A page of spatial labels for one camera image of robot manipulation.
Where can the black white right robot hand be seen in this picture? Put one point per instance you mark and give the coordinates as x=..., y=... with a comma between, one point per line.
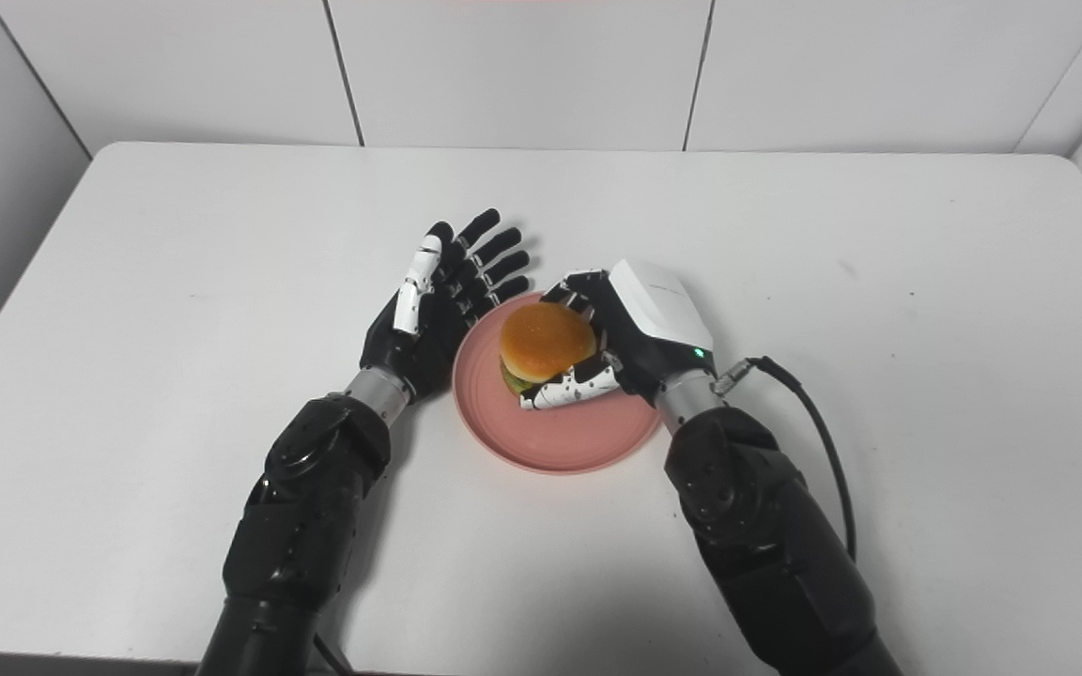
x=658, y=319

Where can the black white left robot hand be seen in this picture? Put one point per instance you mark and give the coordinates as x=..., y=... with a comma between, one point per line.
x=428, y=338

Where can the toy hamburger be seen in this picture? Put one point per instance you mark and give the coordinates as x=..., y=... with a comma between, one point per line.
x=546, y=338

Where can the pink round plate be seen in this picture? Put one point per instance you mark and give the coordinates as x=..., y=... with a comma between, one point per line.
x=560, y=437

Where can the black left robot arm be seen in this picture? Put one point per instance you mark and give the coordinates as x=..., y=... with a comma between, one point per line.
x=306, y=516

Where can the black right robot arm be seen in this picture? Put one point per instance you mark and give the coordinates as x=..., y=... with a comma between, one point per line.
x=766, y=535

